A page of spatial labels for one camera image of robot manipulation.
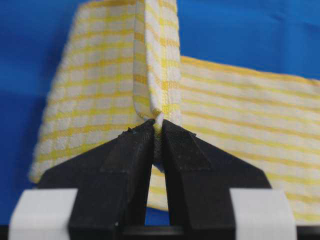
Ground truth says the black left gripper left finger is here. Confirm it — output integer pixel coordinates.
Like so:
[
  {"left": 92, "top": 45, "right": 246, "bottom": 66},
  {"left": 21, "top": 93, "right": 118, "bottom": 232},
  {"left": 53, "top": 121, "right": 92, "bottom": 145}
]
[{"left": 37, "top": 119, "right": 154, "bottom": 240}]

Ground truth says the yellow white striped towel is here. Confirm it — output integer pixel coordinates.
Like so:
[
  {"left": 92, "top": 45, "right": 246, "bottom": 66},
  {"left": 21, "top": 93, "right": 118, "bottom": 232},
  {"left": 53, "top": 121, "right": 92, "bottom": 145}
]
[{"left": 29, "top": 0, "right": 320, "bottom": 225}]

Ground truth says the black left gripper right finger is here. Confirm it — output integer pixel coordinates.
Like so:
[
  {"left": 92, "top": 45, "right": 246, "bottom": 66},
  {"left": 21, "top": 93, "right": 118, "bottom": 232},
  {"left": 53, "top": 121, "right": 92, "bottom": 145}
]
[{"left": 162, "top": 120, "right": 271, "bottom": 240}]

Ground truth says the blue table cloth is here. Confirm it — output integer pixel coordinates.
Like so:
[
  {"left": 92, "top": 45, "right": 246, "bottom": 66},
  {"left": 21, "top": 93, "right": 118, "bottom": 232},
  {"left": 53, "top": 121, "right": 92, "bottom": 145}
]
[{"left": 0, "top": 0, "right": 320, "bottom": 225}]

